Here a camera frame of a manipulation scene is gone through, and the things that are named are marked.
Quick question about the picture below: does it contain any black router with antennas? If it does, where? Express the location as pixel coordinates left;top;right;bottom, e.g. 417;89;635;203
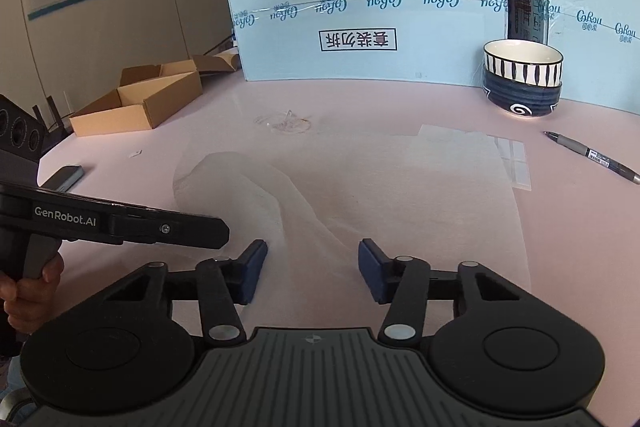
32;95;71;143

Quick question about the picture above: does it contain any dark blue ceramic bowl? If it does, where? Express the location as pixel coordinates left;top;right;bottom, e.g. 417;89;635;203
482;72;564;120

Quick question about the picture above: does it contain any person's left hand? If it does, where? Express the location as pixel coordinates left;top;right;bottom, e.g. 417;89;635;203
0;252;66;333

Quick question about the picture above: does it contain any translucent white shopping bag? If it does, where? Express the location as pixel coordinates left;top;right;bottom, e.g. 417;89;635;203
172;124;531;304

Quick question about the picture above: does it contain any blue smartphone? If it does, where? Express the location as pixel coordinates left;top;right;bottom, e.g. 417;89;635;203
40;164;85;193

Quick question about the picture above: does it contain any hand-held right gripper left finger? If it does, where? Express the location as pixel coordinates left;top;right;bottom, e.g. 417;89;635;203
107;239;269;348

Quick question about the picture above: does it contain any black gel pen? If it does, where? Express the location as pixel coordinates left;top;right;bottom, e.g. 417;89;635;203
544;131;640;186

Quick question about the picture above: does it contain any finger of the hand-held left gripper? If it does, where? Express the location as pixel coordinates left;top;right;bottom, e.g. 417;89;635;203
109;209;231;251

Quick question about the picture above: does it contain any white striped ceramic bowl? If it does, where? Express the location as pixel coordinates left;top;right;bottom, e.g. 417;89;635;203
482;39;565;88

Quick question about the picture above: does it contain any open brown cardboard box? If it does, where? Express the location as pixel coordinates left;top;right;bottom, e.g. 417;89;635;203
69;54;241;138

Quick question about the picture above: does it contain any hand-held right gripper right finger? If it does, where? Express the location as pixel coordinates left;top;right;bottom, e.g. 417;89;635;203
358;238;531;351

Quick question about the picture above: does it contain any tan rubber band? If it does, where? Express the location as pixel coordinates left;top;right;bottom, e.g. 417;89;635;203
277;117;314;136

